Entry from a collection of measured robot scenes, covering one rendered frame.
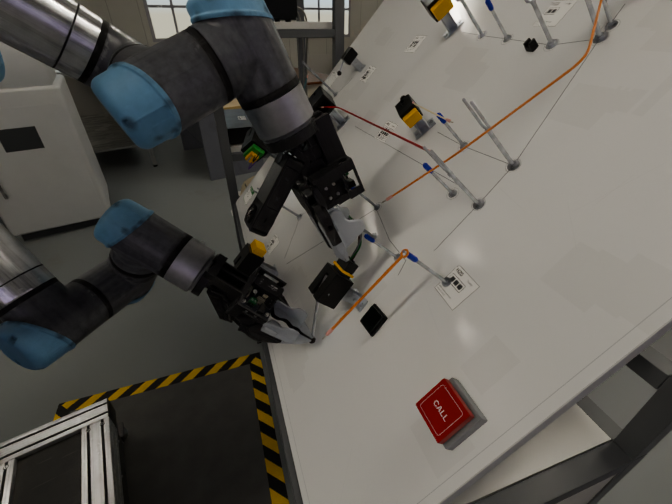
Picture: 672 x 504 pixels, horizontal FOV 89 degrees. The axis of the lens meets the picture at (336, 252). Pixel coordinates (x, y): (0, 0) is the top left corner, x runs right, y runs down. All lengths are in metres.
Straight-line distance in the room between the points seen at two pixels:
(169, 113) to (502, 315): 0.43
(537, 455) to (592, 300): 0.44
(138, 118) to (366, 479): 0.50
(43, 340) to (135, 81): 0.34
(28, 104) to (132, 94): 2.94
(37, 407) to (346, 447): 1.80
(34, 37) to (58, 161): 2.91
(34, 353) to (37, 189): 2.94
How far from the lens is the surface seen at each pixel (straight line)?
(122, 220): 0.55
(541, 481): 0.80
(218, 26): 0.41
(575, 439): 0.88
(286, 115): 0.42
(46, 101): 3.29
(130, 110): 0.38
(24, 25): 0.49
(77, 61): 0.50
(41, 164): 3.40
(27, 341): 0.57
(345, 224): 0.49
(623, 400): 2.19
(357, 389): 0.57
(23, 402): 2.26
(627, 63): 0.63
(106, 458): 1.57
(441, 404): 0.44
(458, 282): 0.51
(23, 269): 0.59
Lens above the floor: 1.47
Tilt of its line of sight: 34 degrees down
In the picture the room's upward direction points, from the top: straight up
